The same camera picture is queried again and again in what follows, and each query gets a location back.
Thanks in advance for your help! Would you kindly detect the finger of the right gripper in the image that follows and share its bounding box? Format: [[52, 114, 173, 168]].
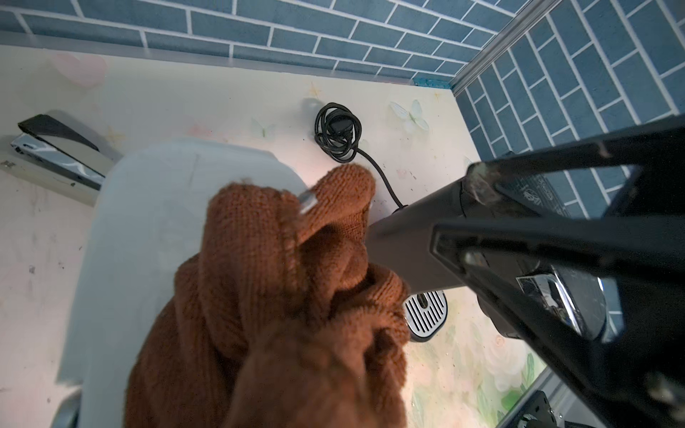
[[464, 116, 684, 206], [431, 216, 684, 427]]

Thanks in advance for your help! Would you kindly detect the black coffee machine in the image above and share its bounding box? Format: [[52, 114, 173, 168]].
[[363, 154, 627, 343]]

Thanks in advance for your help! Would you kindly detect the brown cloth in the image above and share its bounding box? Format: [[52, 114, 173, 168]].
[[124, 164, 410, 427]]

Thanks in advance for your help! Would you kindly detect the white coffee machine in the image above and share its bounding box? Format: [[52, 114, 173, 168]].
[[53, 138, 306, 427]]

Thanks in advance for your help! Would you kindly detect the silver black stapler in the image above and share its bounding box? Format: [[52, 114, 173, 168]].
[[10, 114, 120, 191]]

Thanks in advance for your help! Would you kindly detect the right metal corner post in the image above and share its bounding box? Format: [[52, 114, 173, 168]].
[[450, 0, 560, 97]]

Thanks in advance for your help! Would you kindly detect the black coiled power cable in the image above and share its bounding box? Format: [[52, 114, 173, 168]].
[[313, 102, 405, 210]]

